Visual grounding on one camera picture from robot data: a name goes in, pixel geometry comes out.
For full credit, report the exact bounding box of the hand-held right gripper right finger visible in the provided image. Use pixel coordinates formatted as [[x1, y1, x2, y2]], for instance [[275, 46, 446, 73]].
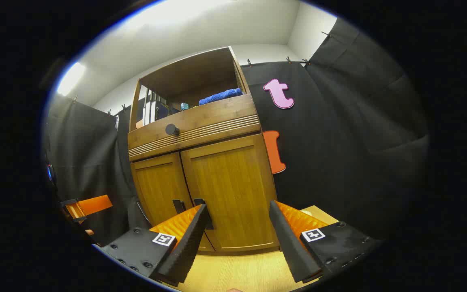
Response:
[[269, 200, 382, 283]]

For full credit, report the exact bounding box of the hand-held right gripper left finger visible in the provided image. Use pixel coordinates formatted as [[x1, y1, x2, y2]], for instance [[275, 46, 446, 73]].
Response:
[[102, 204, 210, 286]]

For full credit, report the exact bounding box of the wooden shoe cabinet door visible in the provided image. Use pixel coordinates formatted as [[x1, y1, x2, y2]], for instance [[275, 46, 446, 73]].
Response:
[[180, 134, 280, 250], [131, 152, 214, 252]]

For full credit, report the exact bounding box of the wooden double-door shoe cabinet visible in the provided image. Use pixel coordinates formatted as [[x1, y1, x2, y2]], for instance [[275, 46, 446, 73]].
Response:
[[127, 46, 281, 253]]

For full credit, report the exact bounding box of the wooden ribbed cabinet drawer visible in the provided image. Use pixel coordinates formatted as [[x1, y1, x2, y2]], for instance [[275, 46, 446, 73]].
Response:
[[127, 94, 261, 161]]

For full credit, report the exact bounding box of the black backdrop cloth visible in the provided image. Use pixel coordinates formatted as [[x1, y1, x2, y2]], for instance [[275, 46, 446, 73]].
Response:
[[43, 18, 431, 248]]

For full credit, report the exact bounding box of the ceiling light strip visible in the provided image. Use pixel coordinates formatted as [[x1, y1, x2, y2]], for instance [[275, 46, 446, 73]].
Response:
[[57, 62, 86, 97]]

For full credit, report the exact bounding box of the blue folded towel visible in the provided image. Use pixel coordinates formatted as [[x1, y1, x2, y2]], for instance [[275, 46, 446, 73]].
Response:
[[199, 88, 244, 106]]

